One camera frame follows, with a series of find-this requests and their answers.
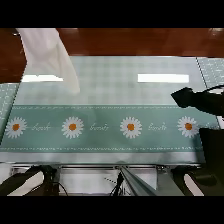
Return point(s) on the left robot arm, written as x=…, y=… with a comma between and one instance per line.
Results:
x=23, y=181

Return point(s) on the white garment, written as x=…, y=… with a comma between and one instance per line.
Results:
x=45, y=53

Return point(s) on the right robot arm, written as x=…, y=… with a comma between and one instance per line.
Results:
x=210, y=103

